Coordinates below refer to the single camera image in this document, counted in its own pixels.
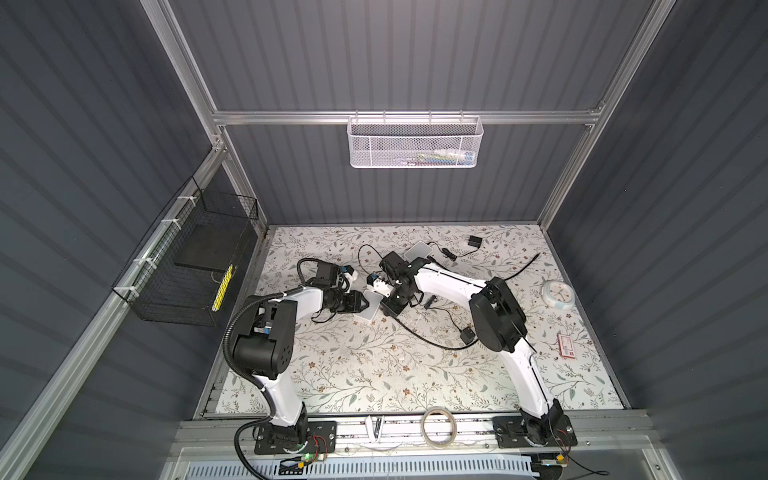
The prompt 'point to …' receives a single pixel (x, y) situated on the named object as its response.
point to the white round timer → (559, 295)
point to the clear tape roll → (452, 437)
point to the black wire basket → (159, 291)
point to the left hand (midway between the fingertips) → (362, 304)
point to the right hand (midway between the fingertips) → (389, 312)
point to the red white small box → (566, 346)
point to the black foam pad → (212, 247)
